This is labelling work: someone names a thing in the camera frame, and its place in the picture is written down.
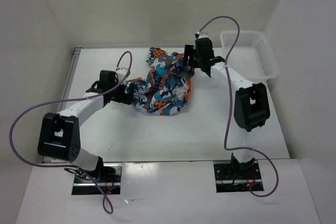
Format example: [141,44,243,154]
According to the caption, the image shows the colourful patterned shorts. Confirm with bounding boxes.
[126,47,192,116]

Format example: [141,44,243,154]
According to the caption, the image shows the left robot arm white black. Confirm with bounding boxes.
[37,68,132,182]

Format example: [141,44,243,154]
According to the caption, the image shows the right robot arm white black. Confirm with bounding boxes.
[183,36,270,179]

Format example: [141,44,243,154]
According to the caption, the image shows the white perforated plastic basket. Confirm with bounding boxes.
[220,30,279,81]

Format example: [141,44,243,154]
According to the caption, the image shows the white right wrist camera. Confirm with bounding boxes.
[195,31,209,39]

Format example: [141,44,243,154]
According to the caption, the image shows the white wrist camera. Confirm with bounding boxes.
[115,68,129,82]
[195,31,209,39]

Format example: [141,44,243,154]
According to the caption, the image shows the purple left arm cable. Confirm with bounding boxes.
[9,51,133,215]

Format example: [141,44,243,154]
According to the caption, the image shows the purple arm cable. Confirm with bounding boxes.
[9,51,133,215]
[197,16,279,198]

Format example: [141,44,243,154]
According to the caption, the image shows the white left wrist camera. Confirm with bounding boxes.
[115,68,129,82]

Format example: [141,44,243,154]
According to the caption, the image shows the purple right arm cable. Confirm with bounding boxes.
[197,16,279,198]

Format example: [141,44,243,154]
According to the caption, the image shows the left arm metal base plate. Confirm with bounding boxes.
[65,164,122,196]

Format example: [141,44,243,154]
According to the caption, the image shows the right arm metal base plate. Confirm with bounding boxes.
[213,161,264,193]

